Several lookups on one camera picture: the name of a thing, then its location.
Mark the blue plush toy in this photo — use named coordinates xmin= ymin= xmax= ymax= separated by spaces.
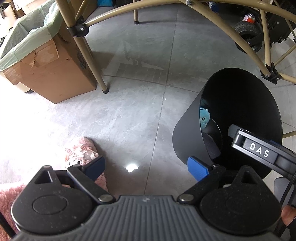
xmin=199 ymin=98 xmax=210 ymax=130

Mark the pink fluffy rug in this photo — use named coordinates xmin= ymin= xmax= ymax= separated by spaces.
xmin=0 ymin=172 xmax=110 ymax=237

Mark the cardboard box green liner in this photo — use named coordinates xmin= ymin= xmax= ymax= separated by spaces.
xmin=1 ymin=1 xmax=96 ymax=103

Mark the black round trash bin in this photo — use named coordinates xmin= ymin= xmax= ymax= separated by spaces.
xmin=172 ymin=68 xmax=282 ymax=180

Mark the person hand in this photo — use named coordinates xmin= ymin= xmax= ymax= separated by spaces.
xmin=281 ymin=205 xmax=296 ymax=226

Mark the black cart wheel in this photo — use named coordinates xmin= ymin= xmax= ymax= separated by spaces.
xmin=234 ymin=21 xmax=263 ymax=52

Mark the tan folding table frame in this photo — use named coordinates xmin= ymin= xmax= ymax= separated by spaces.
xmin=55 ymin=0 xmax=296 ymax=140

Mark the pink slipper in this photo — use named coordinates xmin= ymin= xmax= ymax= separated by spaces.
xmin=65 ymin=137 xmax=99 ymax=168

